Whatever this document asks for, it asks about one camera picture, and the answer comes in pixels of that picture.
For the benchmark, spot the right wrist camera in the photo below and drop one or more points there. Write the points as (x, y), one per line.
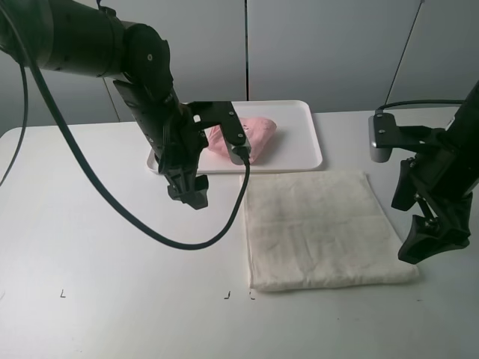
(385, 135)

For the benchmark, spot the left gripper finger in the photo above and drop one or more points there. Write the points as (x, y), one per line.
(186, 186)

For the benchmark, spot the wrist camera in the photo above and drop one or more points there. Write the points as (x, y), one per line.
(222, 114)
(385, 135)

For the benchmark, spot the pink towel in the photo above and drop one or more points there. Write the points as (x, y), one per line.
(258, 130)

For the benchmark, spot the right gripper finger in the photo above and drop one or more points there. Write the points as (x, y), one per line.
(427, 239)

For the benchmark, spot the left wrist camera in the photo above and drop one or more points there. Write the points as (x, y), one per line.
(222, 114)

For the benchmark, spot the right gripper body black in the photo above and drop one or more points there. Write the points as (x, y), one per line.
(443, 172)

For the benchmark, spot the cream white towel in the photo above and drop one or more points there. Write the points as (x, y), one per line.
(319, 230)

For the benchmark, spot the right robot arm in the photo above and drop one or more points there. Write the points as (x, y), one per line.
(466, 118)

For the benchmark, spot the white plastic tray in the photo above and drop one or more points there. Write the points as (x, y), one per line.
(294, 147)

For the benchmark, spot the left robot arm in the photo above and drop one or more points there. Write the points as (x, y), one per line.
(69, 37)

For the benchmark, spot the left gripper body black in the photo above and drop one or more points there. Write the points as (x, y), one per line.
(166, 124)

